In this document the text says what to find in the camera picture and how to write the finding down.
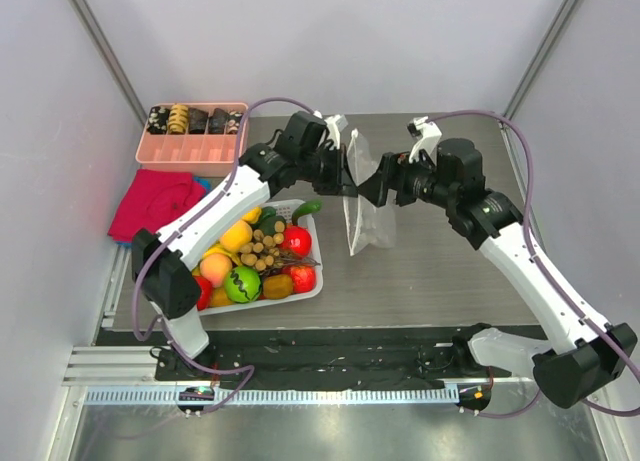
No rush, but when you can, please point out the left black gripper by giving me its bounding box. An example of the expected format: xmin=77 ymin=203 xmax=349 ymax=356
xmin=299 ymin=144 xmax=358 ymax=198

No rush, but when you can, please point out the clear dotted zip bag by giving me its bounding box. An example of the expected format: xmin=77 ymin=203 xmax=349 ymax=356
xmin=343 ymin=129 xmax=397 ymax=256

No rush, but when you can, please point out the yellow bell pepper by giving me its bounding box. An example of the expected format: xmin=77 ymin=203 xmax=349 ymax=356
xmin=242 ymin=206 xmax=262 ymax=225

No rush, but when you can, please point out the green watermelon ball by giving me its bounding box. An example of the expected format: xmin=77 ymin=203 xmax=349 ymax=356
xmin=223 ymin=266 xmax=262 ymax=304

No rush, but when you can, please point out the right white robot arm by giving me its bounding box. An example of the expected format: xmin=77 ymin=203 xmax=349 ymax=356
xmin=356 ymin=139 xmax=638 ymax=409

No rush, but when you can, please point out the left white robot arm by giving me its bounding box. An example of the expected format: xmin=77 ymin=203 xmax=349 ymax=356
xmin=131 ymin=111 xmax=357 ymax=380

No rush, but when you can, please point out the white plastic basket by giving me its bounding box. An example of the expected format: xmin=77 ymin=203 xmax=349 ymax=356
xmin=193 ymin=200 xmax=323 ymax=316

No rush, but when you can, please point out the shiny red apple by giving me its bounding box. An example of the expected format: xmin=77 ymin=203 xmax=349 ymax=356
xmin=281 ymin=225 xmax=312 ymax=257

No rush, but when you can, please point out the dark green small cucumber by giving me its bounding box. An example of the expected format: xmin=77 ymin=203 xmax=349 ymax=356
xmin=257 ymin=206 xmax=277 ymax=224

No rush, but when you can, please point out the dark green avocado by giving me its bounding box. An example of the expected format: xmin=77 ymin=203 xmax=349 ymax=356
xmin=258 ymin=215 xmax=287 ymax=236

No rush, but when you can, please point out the wrinkled red pomegranate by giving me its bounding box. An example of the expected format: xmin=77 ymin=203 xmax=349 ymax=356
xmin=282 ymin=265 xmax=316 ymax=294

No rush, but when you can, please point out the brown longan bunch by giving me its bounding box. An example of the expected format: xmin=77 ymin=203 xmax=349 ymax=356
xmin=239 ymin=230 xmax=284 ymax=273

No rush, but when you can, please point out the brown kiwi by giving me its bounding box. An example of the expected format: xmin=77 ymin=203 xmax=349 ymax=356
xmin=262 ymin=274 xmax=294 ymax=300

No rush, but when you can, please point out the yellow banana bunch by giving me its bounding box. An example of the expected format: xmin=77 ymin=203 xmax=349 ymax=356
xmin=202 ymin=243 xmax=242 ymax=266

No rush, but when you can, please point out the black pink floral sock roll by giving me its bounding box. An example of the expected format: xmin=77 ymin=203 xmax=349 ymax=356
xmin=225 ymin=110 xmax=244 ymax=135

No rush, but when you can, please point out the black blue sock roll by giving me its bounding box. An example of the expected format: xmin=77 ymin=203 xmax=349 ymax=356
xmin=207 ymin=108 xmax=229 ymax=135

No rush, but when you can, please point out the pink divided tray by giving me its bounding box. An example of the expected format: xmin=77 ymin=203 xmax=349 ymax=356
xmin=136 ymin=102 xmax=249 ymax=177

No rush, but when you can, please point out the dark brown sock roll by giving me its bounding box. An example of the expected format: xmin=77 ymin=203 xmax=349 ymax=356
xmin=188 ymin=107 xmax=209 ymax=135

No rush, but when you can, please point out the orange yellow mango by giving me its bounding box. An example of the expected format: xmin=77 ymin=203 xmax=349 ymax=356
xmin=209 ymin=287 xmax=234 ymax=308

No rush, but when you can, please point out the red tomato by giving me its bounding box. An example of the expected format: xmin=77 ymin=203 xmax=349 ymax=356
xmin=194 ymin=275 xmax=214 ymax=311

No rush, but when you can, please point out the yellow striped sock roll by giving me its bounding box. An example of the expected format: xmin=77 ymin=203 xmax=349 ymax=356
xmin=167 ymin=104 xmax=189 ymax=135

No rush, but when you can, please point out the magenta folded shirt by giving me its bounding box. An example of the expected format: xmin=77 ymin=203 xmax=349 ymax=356
xmin=108 ymin=168 xmax=208 ymax=245

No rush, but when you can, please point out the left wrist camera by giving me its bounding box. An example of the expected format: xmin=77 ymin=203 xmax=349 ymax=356
xmin=313 ymin=110 xmax=348 ymax=149

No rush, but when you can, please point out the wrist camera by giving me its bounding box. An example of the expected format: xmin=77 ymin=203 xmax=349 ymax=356
xmin=313 ymin=110 xmax=348 ymax=149
xmin=407 ymin=116 xmax=442 ymax=163

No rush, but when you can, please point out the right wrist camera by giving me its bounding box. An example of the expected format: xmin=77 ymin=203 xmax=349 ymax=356
xmin=407 ymin=116 xmax=442 ymax=163

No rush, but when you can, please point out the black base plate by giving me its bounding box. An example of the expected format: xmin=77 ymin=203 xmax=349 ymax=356
xmin=95 ymin=323 xmax=549 ymax=390

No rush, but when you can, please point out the white slotted cable duct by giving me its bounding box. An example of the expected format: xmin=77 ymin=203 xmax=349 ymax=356
xmin=84 ymin=385 xmax=459 ymax=406

